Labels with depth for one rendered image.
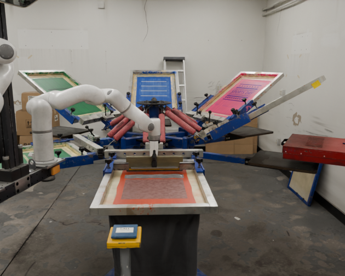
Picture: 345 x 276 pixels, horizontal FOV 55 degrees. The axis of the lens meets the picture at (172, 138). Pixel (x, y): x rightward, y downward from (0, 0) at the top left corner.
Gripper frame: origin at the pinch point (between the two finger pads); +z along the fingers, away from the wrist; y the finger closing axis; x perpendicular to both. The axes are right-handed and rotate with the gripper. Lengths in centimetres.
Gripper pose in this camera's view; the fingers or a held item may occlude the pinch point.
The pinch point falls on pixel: (154, 162)
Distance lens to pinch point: 210.8
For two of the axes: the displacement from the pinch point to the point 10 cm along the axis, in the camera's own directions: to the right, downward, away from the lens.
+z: -0.1, 9.8, 2.1
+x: 10.0, 0.0, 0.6
